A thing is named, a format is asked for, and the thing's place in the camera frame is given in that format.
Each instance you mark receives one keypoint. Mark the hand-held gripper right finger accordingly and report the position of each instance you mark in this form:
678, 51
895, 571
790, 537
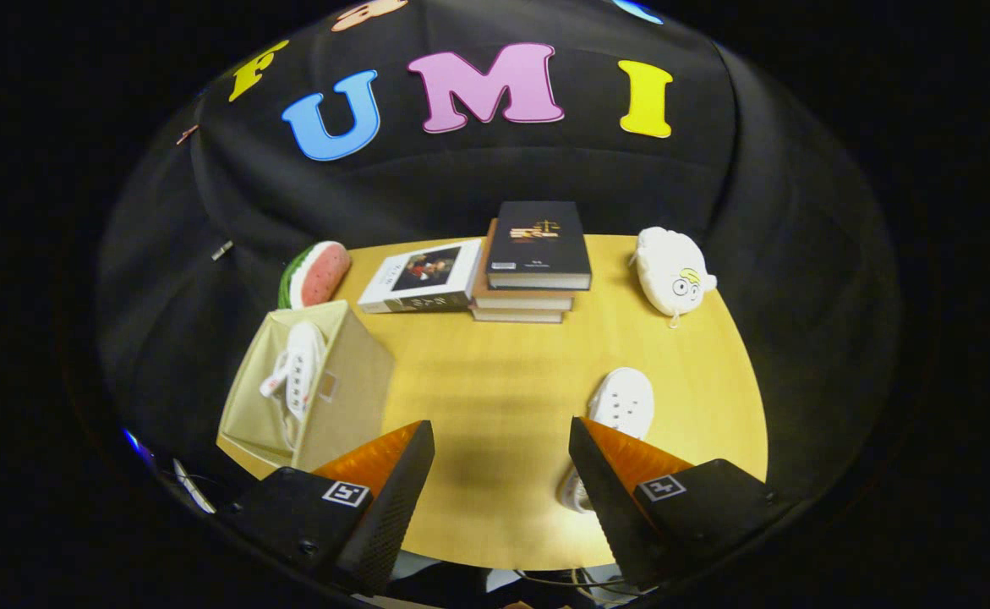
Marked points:
609, 507

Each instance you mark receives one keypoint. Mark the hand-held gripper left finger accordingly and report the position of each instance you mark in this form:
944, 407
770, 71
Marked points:
393, 507

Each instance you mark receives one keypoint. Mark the white canvas shoe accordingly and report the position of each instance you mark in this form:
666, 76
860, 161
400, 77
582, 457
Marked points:
626, 402
300, 364

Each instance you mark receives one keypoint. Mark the beige fabric storage box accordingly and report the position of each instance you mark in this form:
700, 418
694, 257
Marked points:
351, 397

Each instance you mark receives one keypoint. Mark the thick book under stack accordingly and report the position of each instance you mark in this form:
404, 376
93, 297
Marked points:
516, 315

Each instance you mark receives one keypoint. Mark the white portrait cover book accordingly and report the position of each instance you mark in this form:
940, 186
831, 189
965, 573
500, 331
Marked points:
385, 288

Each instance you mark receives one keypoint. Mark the brown cover book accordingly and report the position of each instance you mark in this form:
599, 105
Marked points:
520, 299

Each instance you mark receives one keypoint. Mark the white plush face toy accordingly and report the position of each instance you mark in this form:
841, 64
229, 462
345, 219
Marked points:
664, 271

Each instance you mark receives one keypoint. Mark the watermelon slice plush toy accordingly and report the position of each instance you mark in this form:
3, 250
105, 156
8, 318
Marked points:
321, 275

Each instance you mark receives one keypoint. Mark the silver metal clip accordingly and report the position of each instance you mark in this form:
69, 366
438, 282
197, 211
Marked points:
222, 250

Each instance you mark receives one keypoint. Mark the pink clothespin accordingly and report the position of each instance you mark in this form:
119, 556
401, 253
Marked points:
188, 134

